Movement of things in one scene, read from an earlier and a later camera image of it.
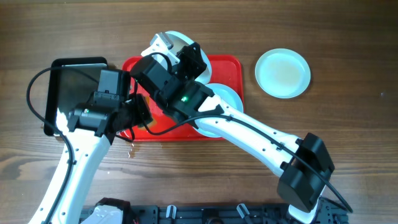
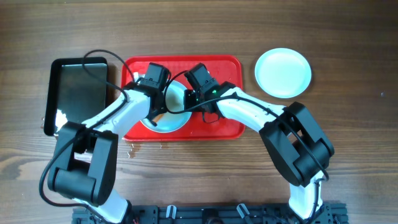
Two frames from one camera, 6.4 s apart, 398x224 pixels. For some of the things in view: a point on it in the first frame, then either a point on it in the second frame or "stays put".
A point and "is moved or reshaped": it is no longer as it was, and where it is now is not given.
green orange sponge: x=151 y=125 to x=157 y=118
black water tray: x=68 y=89 stays put
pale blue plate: x=229 y=96 is moved or reshaped
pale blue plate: x=283 y=73 stays put
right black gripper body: x=189 y=67 to x=193 y=101
